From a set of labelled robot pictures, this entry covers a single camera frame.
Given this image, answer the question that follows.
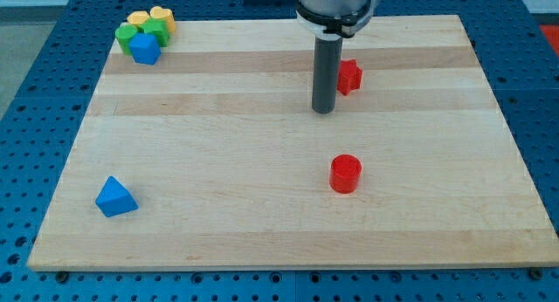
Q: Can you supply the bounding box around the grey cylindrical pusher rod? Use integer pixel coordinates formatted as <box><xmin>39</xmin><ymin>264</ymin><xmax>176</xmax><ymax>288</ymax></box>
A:
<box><xmin>311</xmin><ymin>38</ymin><xmax>343</xmax><ymax>114</ymax></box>

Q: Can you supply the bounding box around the red star block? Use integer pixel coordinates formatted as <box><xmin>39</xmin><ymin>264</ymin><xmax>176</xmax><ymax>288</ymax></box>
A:
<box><xmin>337</xmin><ymin>59</ymin><xmax>362</xmax><ymax>96</ymax></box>

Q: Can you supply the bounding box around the wooden board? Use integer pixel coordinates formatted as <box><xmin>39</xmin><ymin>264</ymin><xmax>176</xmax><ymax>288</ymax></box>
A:
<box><xmin>28</xmin><ymin>15</ymin><xmax>558</xmax><ymax>271</ymax></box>

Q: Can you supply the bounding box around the green star block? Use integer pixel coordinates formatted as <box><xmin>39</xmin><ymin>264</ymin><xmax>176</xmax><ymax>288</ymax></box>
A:
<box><xmin>139</xmin><ymin>18</ymin><xmax>170</xmax><ymax>47</ymax></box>

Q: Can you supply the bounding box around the red cylinder block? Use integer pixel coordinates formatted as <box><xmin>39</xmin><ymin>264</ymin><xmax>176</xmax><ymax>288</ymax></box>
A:
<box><xmin>329</xmin><ymin>154</ymin><xmax>362</xmax><ymax>194</ymax></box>

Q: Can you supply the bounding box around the yellow heart block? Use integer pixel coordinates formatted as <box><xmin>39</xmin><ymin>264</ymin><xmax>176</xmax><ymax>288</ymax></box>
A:
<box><xmin>149</xmin><ymin>6</ymin><xmax>176</xmax><ymax>33</ymax></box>

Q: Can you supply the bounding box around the blue cube block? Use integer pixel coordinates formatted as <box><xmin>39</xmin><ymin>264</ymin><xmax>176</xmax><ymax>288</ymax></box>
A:
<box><xmin>129</xmin><ymin>33</ymin><xmax>161</xmax><ymax>65</ymax></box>

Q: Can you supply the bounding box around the yellow pentagon block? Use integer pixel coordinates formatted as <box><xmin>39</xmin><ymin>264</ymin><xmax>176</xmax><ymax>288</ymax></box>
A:
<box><xmin>127</xmin><ymin>10</ymin><xmax>150</xmax><ymax>27</ymax></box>

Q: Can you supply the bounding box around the green cylinder block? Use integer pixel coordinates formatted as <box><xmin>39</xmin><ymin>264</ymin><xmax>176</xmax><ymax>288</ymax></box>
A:
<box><xmin>114</xmin><ymin>24</ymin><xmax>139</xmax><ymax>56</ymax></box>

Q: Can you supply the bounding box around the blue triangle block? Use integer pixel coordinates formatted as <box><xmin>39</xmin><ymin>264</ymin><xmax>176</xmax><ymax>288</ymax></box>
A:
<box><xmin>95</xmin><ymin>176</ymin><xmax>138</xmax><ymax>217</ymax></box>

